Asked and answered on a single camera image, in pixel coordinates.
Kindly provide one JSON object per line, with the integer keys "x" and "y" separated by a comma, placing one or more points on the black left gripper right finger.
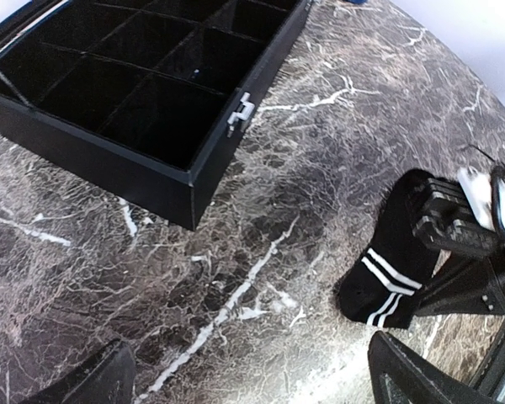
{"x": 400, "y": 375}

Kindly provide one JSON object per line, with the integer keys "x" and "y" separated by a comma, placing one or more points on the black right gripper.
{"x": 467, "y": 219}

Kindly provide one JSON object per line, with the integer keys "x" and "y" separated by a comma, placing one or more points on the black white-striped sock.
{"x": 379, "y": 288}

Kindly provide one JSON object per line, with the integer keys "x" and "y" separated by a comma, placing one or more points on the black compartment display box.
{"x": 145, "y": 99}

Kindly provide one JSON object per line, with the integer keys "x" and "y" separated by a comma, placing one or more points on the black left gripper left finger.
{"x": 107, "y": 376}

